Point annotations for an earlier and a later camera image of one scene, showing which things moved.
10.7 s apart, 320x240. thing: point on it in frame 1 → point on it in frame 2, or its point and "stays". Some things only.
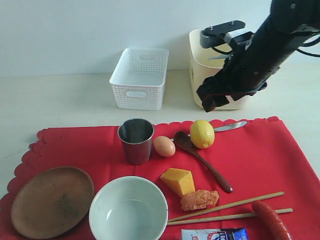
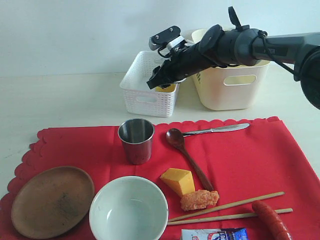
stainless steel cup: [136, 135] stays
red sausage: [271, 220] stays
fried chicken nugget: [199, 200] stays
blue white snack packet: [229, 234] stays
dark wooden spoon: [183, 140] → [175, 137]
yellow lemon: [202, 134] → [171, 88]
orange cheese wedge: [179, 180] stays
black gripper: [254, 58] → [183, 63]
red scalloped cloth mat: [257, 231] stays
